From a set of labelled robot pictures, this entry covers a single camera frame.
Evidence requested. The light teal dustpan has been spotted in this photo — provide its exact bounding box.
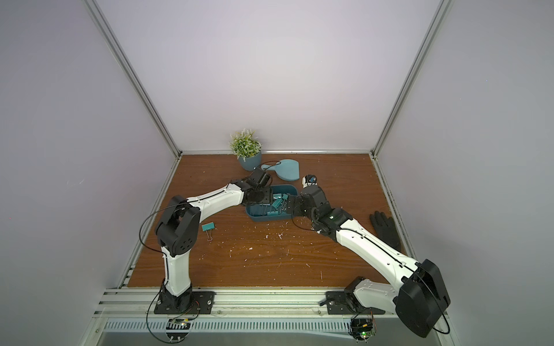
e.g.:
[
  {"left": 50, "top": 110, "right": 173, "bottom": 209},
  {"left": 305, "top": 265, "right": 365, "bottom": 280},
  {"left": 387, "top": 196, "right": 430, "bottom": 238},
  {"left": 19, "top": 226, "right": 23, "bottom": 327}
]
[{"left": 261, "top": 159, "right": 300, "bottom": 182}]

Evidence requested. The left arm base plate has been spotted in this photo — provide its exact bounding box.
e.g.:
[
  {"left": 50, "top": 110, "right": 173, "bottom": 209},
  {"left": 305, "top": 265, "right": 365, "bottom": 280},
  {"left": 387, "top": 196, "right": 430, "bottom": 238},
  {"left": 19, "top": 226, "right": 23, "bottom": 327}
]
[{"left": 154, "top": 289, "right": 216, "bottom": 315}]

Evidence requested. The electronics board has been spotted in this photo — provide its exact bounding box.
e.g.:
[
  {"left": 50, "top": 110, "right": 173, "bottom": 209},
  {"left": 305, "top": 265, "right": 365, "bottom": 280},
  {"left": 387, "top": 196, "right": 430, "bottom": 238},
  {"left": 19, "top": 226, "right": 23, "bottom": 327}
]
[
  {"left": 349, "top": 319, "right": 376, "bottom": 342},
  {"left": 165, "top": 318, "right": 192, "bottom": 343}
]

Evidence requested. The black glove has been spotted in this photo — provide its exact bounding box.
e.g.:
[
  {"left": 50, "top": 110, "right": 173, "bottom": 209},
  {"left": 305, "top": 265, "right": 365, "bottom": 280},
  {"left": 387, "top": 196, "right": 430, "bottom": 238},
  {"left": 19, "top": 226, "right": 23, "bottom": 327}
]
[{"left": 369, "top": 211, "right": 401, "bottom": 252}]

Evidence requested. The potted green plant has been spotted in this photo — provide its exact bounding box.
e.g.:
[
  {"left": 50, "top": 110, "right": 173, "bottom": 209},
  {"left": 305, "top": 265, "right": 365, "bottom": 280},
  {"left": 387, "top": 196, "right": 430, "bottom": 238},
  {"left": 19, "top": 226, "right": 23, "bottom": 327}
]
[{"left": 229, "top": 128, "right": 262, "bottom": 172}]

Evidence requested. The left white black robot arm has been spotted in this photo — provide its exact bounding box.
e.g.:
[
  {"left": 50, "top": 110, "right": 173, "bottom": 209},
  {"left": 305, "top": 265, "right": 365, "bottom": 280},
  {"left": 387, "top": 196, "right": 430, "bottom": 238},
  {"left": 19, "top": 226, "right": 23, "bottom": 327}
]
[{"left": 156, "top": 168, "right": 271, "bottom": 298}]

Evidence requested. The dark teal storage box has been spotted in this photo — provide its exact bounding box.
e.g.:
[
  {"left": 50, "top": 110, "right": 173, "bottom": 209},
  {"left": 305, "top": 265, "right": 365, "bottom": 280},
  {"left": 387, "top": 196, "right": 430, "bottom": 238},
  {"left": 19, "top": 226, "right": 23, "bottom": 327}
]
[{"left": 246, "top": 185, "right": 298, "bottom": 222}]

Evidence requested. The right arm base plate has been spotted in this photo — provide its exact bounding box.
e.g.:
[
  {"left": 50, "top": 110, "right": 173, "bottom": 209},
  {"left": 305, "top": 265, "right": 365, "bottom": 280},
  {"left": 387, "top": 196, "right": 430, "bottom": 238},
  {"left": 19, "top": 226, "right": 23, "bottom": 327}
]
[{"left": 319, "top": 291, "right": 385, "bottom": 315}]

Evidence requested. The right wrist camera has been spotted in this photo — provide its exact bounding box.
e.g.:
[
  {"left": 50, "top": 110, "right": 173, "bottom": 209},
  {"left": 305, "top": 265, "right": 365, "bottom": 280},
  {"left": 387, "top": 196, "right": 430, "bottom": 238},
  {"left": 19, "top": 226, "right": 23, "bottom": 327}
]
[{"left": 302, "top": 174, "right": 317, "bottom": 188}]

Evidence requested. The aluminium front rail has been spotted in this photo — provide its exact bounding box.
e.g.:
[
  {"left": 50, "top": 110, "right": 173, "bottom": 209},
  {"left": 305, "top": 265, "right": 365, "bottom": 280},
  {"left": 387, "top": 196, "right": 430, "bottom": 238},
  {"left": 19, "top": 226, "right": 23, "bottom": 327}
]
[{"left": 92, "top": 287, "right": 447, "bottom": 319}]

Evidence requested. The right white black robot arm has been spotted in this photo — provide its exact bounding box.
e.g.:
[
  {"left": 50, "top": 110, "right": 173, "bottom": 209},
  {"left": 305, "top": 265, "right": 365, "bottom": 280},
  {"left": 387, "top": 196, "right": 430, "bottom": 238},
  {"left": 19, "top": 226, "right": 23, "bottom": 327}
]
[{"left": 287, "top": 185, "right": 451, "bottom": 337}]

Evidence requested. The left electronics board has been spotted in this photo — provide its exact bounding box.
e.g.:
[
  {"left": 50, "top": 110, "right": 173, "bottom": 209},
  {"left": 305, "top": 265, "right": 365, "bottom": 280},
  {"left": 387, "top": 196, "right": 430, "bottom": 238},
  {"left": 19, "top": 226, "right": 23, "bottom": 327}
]
[{"left": 165, "top": 318, "right": 192, "bottom": 343}]

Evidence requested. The right electronics board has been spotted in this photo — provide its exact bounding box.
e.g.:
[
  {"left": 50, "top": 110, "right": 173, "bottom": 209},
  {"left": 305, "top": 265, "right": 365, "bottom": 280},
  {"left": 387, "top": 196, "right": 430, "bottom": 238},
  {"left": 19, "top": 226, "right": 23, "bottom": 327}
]
[{"left": 349, "top": 319, "right": 376, "bottom": 342}]

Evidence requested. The teal binder clip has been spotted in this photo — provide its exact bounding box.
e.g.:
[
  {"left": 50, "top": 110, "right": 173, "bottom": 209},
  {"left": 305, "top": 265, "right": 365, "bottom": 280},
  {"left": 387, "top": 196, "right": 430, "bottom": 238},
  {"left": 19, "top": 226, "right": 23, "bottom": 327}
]
[{"left": 201, "top": 222, "right": 215, "bottom": 242}]

